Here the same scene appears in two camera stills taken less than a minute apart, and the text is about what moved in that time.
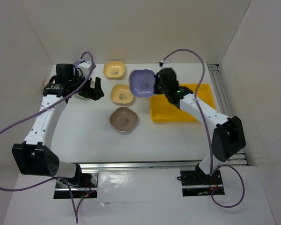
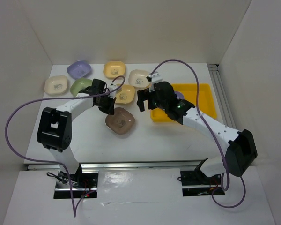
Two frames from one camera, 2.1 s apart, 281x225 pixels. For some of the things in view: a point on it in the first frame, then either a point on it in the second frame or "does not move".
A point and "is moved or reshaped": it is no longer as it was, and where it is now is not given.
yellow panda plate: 121,93 does not move
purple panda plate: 142,82 is moved or reshaped
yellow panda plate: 114,70 does not move
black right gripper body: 158,88 -> 157,103
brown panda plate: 123,119 is moved or reshaped
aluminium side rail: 224,107 does not move
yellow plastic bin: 162,109 does not move
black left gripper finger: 89,92 -> 105,103
